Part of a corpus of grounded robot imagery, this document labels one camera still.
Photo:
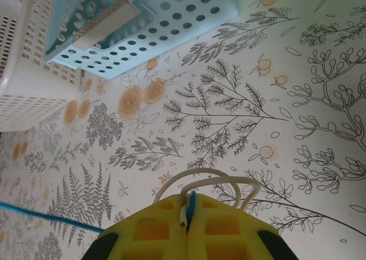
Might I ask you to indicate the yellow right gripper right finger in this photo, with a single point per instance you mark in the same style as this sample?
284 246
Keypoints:
228 231

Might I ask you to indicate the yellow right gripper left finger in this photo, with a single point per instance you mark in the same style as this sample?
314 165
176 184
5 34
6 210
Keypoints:
148 228

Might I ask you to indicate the white perforated plastic basket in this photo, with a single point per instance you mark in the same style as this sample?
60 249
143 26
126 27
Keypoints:
43 83

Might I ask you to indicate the light blue plastic basket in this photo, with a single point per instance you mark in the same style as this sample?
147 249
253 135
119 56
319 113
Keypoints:
228 12

